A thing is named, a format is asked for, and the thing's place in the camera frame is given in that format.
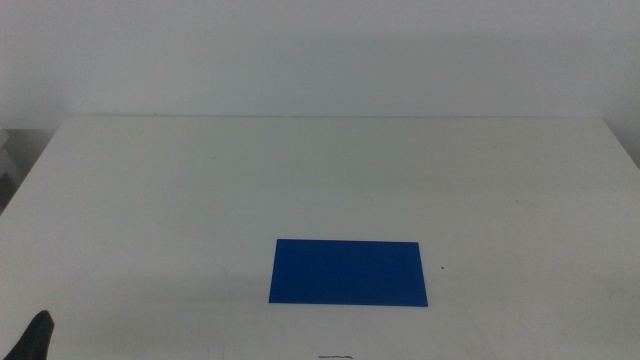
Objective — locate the blue rectangular mat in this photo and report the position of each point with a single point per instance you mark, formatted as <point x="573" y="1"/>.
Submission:
<point x="347" y="272"/>

